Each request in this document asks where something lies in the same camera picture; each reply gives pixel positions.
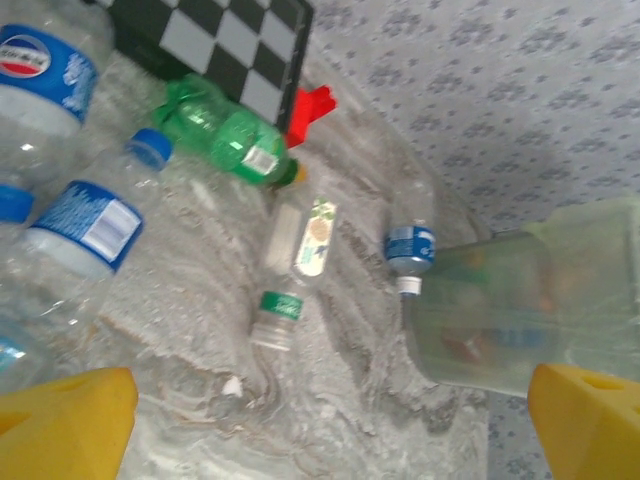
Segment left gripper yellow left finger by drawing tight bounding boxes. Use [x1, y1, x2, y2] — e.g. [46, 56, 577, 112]
[0, 366, 140, 480]

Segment red plastic block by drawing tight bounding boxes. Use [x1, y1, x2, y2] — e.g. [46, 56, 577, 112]
[285, 84, 340, 150]

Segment clear bottle blue barcode label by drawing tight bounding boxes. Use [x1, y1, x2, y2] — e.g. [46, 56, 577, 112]
[0, 127, 175, 361]

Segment green bottle barcode label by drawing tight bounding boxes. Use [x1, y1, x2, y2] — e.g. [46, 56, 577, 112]
[151, 73, 309, 190]

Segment black grey chessboard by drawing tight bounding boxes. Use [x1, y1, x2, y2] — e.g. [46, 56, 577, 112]
[107, 0, 315, 144]

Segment clear bottle plant print label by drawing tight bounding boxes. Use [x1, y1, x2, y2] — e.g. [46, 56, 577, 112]
[248, 192, 342, 352]

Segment clear bottle teal label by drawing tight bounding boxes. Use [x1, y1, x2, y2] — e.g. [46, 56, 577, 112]
[0, 314, 56, 396]

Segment large clear bottle round logo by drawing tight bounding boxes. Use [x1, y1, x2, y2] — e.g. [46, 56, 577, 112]
[0, 0, 117, 189]

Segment small clear bottle blue label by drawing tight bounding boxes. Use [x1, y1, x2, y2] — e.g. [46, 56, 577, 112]
[382, 177, 440, 299]

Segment translucent green plastic bin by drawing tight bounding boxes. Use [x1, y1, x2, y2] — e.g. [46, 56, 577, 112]
[401, 195, 640, 400]

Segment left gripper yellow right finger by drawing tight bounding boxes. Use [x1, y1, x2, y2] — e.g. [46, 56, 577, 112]
[527, 363, 640, 480]

